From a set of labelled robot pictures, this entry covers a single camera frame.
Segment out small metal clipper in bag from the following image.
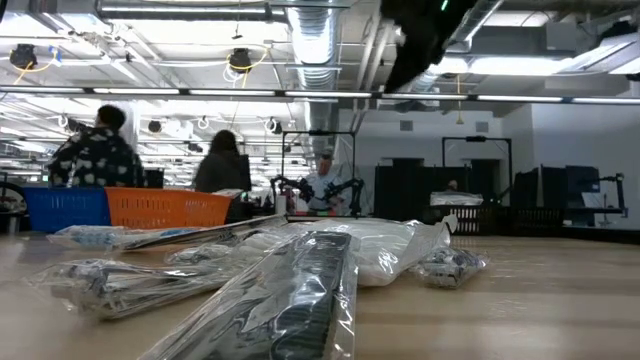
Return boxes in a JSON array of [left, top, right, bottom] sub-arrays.
[[409, 246, 490, 290]]

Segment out black ceiling cable reel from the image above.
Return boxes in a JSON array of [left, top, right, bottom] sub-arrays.
[[228, 47, 254, 75], [8, 43, 39, 70]]

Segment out silver ventilation duct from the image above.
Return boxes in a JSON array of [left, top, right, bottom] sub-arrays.
[[287, 0, 346, 156]]

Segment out yellow hanging cord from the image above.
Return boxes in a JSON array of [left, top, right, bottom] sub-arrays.
[[453, 73, 465, 126]]

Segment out black partition screen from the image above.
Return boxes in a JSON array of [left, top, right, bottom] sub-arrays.
[[373, 157, 501, 221], [513, 164, 601, 211]]

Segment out bright ceiling light panel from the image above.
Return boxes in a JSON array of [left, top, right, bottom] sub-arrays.
[[424, 29, 640, 77]]

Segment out orange plastic basket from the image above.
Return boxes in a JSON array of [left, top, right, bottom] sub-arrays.
[[104, 187, 234, 230]]

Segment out blue toothbrush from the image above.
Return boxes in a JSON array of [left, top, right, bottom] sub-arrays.
[[47, 223, 211, 251]]

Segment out black station frame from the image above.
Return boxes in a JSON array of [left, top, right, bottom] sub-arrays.
[[441, 134, 514, 201], [279, 129, 358, 219]]

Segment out black computer monitor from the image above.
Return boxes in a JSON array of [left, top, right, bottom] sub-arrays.
[[143, 168, 165, 189]]

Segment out white pillar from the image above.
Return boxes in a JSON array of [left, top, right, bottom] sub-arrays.
[[117, 99, 140, 151]]

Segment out black plastic basket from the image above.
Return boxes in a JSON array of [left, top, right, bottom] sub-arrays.
[[430, 203, 502, 236], [499, 205, 569, 236]]

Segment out white cotton pads bag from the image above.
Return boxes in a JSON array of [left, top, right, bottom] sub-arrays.
[[299, 215, 459, 241], [429, 191, 485, 207], [279, 219, 451, 289]]

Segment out blue plastic basket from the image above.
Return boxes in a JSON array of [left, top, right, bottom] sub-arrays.
[[22, 186, 112, 235]]

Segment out silver nail file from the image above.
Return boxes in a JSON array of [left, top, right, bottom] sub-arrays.
[[24, 234, 281, 321]]

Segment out black comb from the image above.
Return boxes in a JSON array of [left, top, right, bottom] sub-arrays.
[[137, 230, 360, 360], [119, 213, 290, 253]]

